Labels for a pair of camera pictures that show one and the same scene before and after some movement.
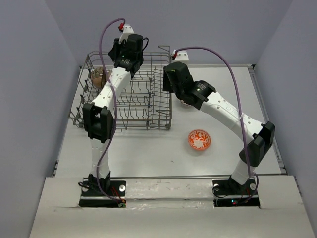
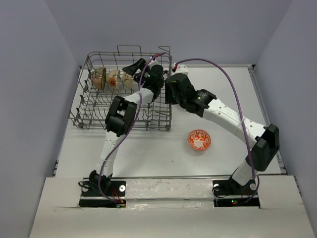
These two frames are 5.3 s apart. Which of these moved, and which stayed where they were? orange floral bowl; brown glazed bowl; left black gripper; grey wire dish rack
Moved: left black gripper
Stayed: orange floral bowl; brown glazed bowl; grey wire dish rack
